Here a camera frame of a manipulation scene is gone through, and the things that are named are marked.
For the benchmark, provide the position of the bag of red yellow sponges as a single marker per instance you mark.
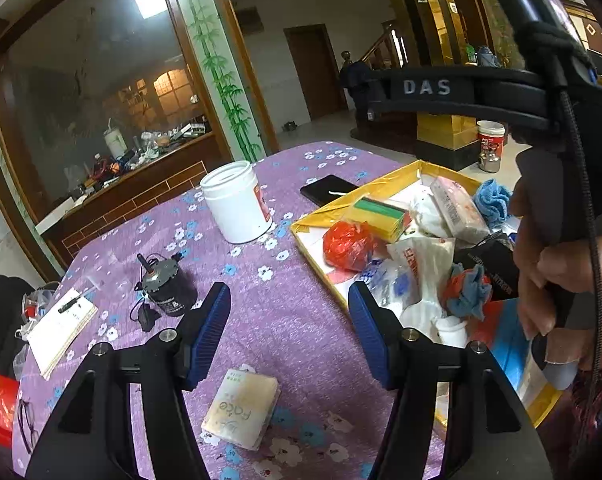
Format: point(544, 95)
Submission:
point(386, 221)

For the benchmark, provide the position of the purple floral tablecloth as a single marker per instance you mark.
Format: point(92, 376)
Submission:
point(284, 323)

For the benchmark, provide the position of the red and blue sponge pack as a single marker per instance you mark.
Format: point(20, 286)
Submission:
point(502, 332)

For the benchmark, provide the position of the blue knitted cloth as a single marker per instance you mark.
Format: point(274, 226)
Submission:
point(492, 201)

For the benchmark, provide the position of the black backpack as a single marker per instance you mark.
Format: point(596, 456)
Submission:
point(12, 292)

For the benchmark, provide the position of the black pen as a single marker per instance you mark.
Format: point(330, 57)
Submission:
point(73, 301)

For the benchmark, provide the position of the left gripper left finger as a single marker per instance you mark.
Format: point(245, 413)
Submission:
point(172, 363)

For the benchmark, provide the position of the black electric motor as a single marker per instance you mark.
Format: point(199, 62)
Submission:
point(166, 284)

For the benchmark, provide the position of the white plastic jar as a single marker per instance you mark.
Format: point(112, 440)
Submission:
point(234, 197)

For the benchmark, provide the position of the purple eyeglasses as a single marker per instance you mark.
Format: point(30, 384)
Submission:
point(26, 421)

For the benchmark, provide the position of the white notebook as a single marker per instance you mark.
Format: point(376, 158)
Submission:
point(54, 333)

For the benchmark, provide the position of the red plastic bag ball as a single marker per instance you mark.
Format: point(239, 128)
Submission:
point(349, 245)

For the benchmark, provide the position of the black snack packet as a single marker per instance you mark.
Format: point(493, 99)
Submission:
point(497, 258)

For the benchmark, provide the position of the wooden sideboard counter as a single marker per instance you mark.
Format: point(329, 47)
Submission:
point(133, 194)

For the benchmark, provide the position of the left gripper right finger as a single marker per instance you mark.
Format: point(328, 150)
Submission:
point(391, 352)

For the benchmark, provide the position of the red white bucket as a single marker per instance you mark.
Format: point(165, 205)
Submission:
point(491, 136)

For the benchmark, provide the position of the black power adapter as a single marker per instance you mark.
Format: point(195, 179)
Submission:
point(147, 317)

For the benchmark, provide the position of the standing person in dark clothes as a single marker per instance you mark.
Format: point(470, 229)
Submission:
point(354, 78)

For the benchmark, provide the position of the blue white tissue pack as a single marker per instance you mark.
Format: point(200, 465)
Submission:
point(393, 286)

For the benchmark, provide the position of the person right hand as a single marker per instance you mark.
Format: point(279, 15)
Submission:
point(567, 265)

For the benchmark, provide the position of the black smartphone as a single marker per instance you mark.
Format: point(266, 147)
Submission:
point(324, 191)

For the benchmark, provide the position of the white plastic bag red print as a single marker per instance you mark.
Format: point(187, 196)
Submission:
point(430, 259)

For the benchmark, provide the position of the white face tissue pack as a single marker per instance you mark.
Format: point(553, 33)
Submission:
point(242, 408)

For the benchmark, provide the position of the pink tissue pack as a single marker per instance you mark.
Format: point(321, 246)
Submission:
point(459, 211)

